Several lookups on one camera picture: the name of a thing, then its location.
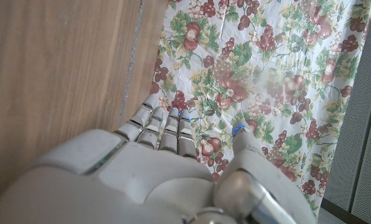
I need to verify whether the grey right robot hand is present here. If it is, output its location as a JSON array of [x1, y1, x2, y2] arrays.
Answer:
[[0, 94, 317, 224]]

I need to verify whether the grey tape outline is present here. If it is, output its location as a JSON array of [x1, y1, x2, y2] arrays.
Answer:
[[119, 0, 144, 126]]

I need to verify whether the floral fruit print backdrop cloth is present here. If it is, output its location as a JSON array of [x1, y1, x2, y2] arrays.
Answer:
[[149, 0, 371, 219]]

